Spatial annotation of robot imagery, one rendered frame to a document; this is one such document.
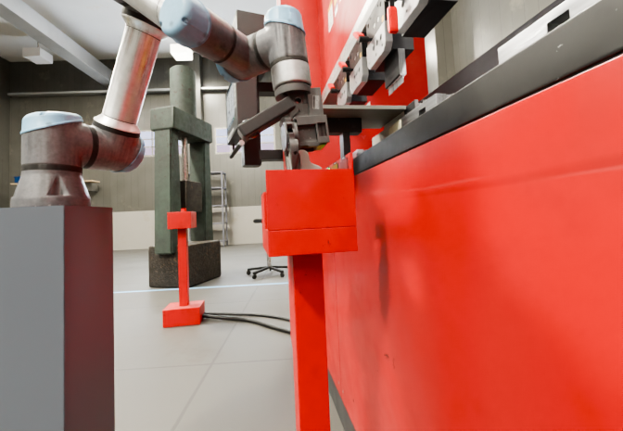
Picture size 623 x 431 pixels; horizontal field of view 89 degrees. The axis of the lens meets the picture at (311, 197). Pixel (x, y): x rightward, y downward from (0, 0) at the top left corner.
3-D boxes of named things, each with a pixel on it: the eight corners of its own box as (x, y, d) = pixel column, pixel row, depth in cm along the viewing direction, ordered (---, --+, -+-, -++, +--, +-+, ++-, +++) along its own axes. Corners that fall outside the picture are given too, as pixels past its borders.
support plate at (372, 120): (297, 129, 96) (297, 125, 96) (380, 128, 100) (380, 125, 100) (305, 108, 78) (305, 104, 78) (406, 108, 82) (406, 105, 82)
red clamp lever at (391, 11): (386, 34, 77) (383, -5, 77) (401, 35, 77) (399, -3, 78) (388, 31, 75) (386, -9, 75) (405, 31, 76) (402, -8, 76)
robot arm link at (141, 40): (64, 159, 87) (117, -50, 78) (120, 165, 100) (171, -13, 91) (85, 175, 82) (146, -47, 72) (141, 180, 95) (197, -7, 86)
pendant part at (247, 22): (229, 167, 228) (225, 52, 233) (263, 168, 237) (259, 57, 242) (241, 153, 181) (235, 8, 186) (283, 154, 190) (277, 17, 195)
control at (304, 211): (262, 247, 74) (260, 170, 75) (329, 243, 77) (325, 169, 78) (268, 257, 54) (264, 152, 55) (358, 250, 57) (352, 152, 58)
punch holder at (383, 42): (367, 72, 102) (364, 22, 103) (392, 72, 103) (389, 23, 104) (386, 47, 87) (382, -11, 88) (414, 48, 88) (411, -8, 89)
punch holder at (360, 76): (349, 95, 121) (348, 54, 122) (372, 96, 123) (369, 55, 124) (362, 79, 107) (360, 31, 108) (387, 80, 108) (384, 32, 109)
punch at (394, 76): (386, 95, 97) (384, 65, 97) (392, 95, 97) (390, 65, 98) (400, 82, 87) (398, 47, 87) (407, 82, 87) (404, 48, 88)
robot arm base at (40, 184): (-10, 209, 69) (-9, 163, 70) (45, 209, 84) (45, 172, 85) (62, 205, 70) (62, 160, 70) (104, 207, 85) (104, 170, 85)
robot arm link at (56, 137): (10, 167, 75) (10, 110, 76) (74, 172, 87) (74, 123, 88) (34, 161, 69) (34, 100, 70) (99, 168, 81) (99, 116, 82)
